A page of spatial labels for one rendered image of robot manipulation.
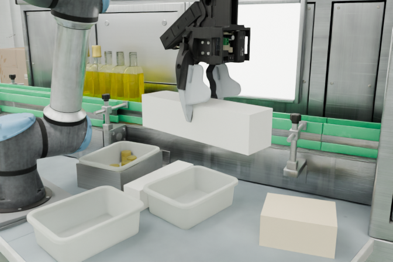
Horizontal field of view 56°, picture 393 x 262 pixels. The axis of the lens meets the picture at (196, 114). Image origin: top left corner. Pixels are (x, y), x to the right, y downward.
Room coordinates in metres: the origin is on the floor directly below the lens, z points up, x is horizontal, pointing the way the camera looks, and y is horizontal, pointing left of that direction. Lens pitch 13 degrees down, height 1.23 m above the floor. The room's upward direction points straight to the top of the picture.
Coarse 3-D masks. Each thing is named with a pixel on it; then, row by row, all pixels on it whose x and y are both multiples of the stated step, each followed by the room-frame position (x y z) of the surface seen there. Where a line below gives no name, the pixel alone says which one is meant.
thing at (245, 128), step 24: (144, 96) 0.66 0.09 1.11; (168, 96) 0.64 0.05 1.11; (144, 120) 0.66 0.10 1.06; (168, 120) 0.62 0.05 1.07; (192, 120) 0.58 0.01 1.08; (216, 120) 0.54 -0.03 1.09; (240, 120) 0.51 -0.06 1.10; (264, 120) 0.53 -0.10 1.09; (216, 144) 0.54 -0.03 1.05; (240, 144) 0.51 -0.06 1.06; (264, 144) 0.53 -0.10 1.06
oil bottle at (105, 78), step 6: (102, 66) 1.39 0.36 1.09; (108, 66) 1.39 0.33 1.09; (102, 72) 1.39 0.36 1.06; (108, 72) 1.38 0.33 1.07; (102, 78) 1.39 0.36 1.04; (108, 78) 1.38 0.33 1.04; (102, 84) 1.39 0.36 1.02; (108, 84) 1.38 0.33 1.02; (102, 90) 1.39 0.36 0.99; (108, 90) 1.38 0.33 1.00
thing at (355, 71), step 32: (128, 0) 1.53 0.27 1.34; (160, 0) 1.48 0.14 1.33; (192, 0) 1.41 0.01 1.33; (320, 0) 1.20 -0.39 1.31; (352, 0) 1.16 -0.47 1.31; (384, 0) 1.14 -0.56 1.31; (32, 32) 1.84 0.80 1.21; (320, 32) 1.20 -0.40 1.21; (352, 32) 1.17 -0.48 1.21; (384, 32) 1.11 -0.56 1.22; (32, 64) 1.85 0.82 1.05; (320, 64) 1.20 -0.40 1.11; (352, 64) 1.16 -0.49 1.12; (384, 64) 1.11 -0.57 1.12; (320, 96) 1.19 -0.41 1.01; (352, 96) 1.16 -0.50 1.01
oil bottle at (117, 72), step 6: (114, 66) 1.37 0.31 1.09; (120, 66) 1.36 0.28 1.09; (126, 66) 1.38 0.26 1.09; (114, 72) 1.36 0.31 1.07; (120, 72) 1.35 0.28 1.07; (114, 78) 1.36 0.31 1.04; (120, 78) 1.35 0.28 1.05; (114, 84) 1.36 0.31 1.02; (120, 84) 1.35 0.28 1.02; (114, 90) 1.36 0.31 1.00; (120, 90) 1.35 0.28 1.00; (114, 96) 1.36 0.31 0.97; (120, 96) 1.35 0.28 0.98
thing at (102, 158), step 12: (120, 144) 1.22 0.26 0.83; (132, 144) 1.21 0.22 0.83; (144, 144) 1.19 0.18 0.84; (84, 156) 1.08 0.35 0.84; (96, 156) 1.12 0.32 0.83; (108, 156) 1.16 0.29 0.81; (120, 156) 1.21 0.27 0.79; (144, 156) 1.08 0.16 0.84; (108, 168) 0.99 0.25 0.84; (120, 168) 0.98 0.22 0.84
